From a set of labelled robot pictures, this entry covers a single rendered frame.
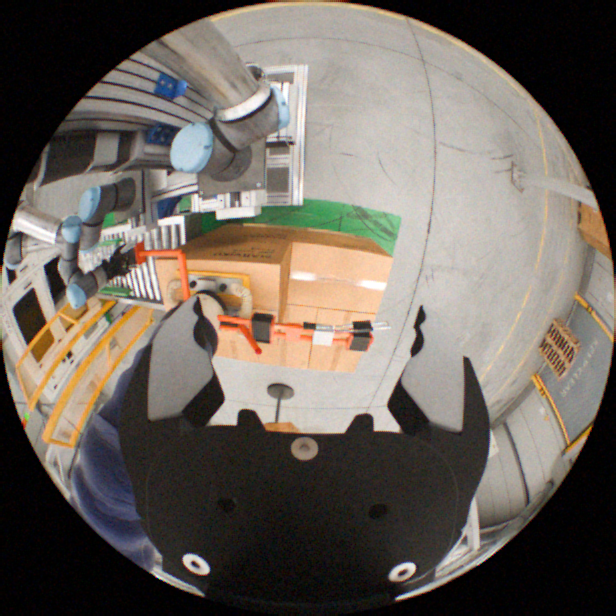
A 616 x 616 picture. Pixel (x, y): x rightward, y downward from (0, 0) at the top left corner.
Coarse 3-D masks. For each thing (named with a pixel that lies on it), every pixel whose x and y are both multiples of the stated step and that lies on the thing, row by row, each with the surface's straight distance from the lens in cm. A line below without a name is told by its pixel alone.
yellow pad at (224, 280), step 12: (180, 276) 89; (192, 276) 85; (204, 276) 82; (216, 276) 80; (228, 276) 78; (240, 276) 76; (180, 288) 93; (192, 288) 85; (216, 288) 82; (228, 288) 80
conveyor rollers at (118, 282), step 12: (132, 240) 173; (144, 240) 167; (156, 240) 152; (168, 240) 148; (96, 252) 233; (108, 252) 209; (84, 264) 274; (96, 264) 242; (144, 264) 169; (132, 276) 186; (156, 276) 166; (132, 288) 196; (144, 288) 182; (156, 288) 169
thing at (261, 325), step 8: (256, 312) 71; (256, 320) 67; (264, 320) 67; (272, 320) 69; (256, 328) 70; (264, 328) 69; (272, 328) 67; (256, 336) 72; (264, 336) 72; (272, 336) 69
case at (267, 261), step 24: (192, 240) 124; (216, 240) 115; (240, 240) 110; (264, 240) 109; (168, 264) 95; (192, 264) 87; (216, 264) 81; (240, 264) 77; (264, 264) 74; (288, 264) 106; (264, 288) 78; (264, 312) 84
